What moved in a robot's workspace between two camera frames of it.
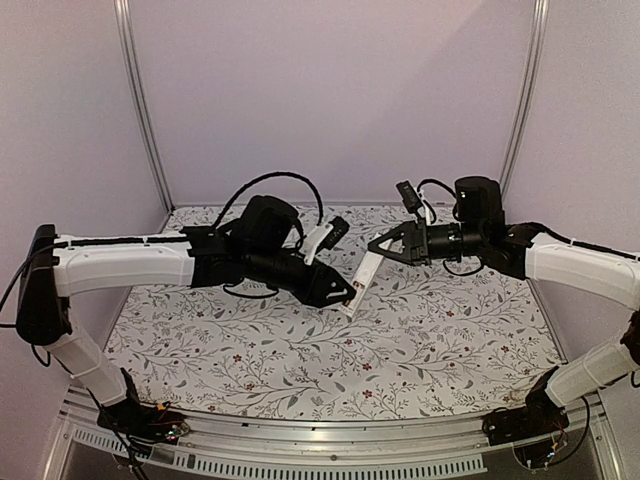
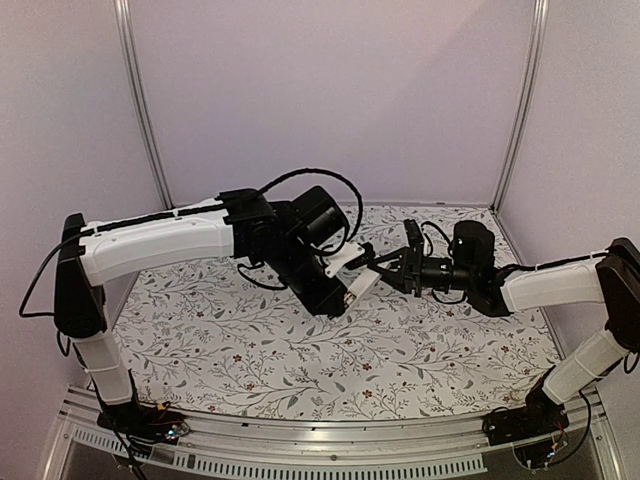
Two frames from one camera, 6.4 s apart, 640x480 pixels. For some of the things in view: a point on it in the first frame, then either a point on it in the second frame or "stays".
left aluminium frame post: x=125 y=40 stays
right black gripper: x=416 y=241 -> x=412 y=268
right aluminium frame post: x=532 y=70 stays
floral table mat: x=425 y=340 stays
